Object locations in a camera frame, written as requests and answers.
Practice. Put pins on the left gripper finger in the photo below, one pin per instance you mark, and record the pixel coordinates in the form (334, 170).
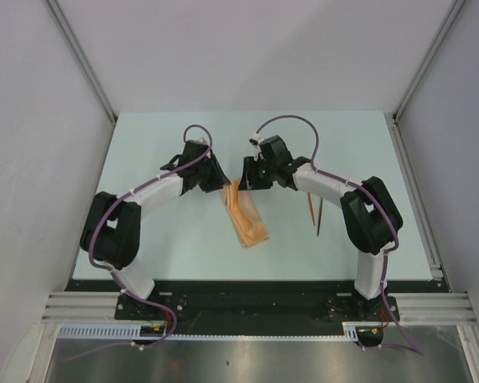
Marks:
(217, 171)
(211, 184)

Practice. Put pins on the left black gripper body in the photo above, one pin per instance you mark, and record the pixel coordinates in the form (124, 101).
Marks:
(205, 171)

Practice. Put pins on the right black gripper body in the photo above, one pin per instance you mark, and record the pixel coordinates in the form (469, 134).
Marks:
(271, 167)

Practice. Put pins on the peach cloth napkin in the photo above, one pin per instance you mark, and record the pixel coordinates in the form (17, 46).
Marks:
(247, 222)

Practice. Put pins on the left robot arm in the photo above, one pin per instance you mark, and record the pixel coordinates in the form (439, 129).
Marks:
(112, 230)

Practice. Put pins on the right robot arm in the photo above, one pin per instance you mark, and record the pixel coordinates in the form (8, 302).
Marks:
(371, 217)

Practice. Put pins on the orange fork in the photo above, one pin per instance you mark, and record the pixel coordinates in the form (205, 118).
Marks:
(311, 208)

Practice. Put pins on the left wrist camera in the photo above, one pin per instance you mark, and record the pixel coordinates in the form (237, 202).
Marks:
(202, 141)

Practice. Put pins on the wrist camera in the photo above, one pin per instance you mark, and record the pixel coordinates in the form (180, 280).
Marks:
(202, 141)
(255, 141)

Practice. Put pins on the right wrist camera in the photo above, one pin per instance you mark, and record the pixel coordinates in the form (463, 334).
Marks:
(255, 141)

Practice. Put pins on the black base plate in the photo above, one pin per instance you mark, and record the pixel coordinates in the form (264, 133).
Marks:
(257, 308)

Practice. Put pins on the left aluminium frame post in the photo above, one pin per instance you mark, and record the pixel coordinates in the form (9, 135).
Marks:
(76, 50)

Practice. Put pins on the aluminium frame post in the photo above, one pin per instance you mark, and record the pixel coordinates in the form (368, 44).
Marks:
(76, 50)
(440, 38)

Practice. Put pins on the slotted cable duct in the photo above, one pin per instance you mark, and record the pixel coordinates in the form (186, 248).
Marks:
(140, 333)

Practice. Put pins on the aluminium front rail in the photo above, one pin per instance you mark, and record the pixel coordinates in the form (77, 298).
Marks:
(435, 309)

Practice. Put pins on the right aluminium frame post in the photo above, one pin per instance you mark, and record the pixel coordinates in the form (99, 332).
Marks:
(440, 38)

